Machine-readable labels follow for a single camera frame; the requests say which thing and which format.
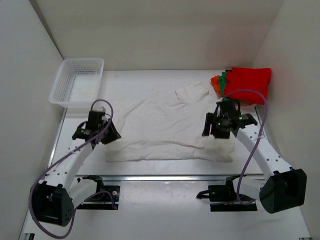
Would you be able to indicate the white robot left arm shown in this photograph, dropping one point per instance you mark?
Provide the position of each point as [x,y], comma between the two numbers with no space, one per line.
[54,200]

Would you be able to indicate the white t shirt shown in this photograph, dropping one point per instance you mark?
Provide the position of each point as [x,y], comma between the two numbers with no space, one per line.
[154,129]

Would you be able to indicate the aluminium table rail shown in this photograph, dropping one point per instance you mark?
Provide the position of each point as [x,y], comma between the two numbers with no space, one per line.
[164,178]

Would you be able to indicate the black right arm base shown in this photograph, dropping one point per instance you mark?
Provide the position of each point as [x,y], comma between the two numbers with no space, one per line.
[223,198]

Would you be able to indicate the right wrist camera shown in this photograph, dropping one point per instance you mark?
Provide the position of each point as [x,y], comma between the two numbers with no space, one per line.
[220,100]

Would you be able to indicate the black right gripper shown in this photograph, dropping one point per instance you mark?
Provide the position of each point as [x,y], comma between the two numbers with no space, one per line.
[211,119]

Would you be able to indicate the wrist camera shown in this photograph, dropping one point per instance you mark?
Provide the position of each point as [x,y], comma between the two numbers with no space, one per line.
[220,100]
[101,109]

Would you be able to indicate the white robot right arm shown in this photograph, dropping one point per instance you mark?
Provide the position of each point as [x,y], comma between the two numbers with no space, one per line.
[284,186]

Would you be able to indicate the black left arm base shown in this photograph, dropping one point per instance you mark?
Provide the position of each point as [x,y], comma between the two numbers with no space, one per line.
[109,196]

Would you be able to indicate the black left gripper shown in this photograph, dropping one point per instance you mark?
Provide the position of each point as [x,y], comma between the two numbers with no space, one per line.
[114,135]

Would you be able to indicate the green folded t shirt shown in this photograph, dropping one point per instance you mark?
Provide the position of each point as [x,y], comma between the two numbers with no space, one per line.
[223,81]

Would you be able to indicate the pink folded t shirt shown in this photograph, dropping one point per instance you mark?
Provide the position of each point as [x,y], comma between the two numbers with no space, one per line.
[247,105]

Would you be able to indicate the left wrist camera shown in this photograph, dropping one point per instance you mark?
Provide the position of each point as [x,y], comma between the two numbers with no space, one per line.
[101,109]

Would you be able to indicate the orange folded t shirt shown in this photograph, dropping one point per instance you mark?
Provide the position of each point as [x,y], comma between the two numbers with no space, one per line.
[216,84]

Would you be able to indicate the white plastic basket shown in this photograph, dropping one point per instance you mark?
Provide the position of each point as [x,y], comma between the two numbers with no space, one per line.
[77,82]

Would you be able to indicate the red folded t shirt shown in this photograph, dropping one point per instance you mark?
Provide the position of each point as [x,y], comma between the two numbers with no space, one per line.
[240,78]

